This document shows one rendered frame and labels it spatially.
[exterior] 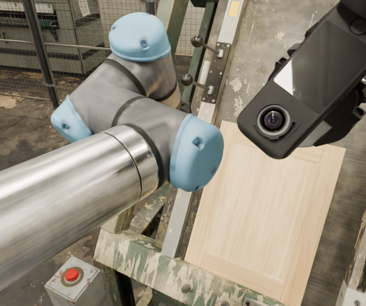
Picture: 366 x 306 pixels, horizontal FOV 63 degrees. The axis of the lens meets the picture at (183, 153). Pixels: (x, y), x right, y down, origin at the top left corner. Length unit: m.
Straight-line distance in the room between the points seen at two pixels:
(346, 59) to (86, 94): 0.28
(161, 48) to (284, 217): 0.69
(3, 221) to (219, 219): 0.83
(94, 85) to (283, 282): 0.81
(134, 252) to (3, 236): 0.90
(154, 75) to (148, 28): 0.06
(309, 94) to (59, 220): 0.19
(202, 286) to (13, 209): 0.86
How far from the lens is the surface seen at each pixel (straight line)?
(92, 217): 0.24
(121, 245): 1.12
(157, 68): 0.42
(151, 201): 1.39
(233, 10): 1.08
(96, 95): 0.37
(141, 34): 0.40
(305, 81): 0.23
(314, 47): 0.23
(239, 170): 0.97
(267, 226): 0.98
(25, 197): 0.22
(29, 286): 2.26
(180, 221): 1.01
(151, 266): 1.08
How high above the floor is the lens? 1.76
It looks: 35 degrees down
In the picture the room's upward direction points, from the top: straight up
